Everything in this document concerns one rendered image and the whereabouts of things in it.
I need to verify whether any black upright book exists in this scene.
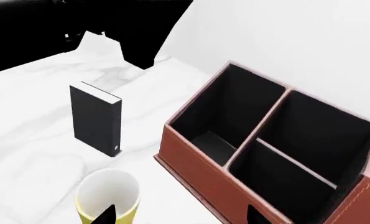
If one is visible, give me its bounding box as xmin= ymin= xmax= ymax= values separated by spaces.
xmin=69 ymin=80 xmax=123 ymax=158

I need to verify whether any brown leather desk caddy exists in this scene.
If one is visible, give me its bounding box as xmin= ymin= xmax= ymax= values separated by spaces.
xmin=154 ymin=60 xmax=370 ymax=224

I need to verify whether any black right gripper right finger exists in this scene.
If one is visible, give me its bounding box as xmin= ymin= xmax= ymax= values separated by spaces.
xmin=247 ymin=204 xmax=272 ymax=224

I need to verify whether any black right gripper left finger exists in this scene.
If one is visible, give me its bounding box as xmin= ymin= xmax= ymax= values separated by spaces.
xmin=93 ymin=203 xmax=117 ymax=224

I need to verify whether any yellow and white mug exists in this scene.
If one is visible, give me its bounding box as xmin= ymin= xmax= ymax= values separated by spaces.
xmin=75 ymin=168 xmax=141 ymax=224

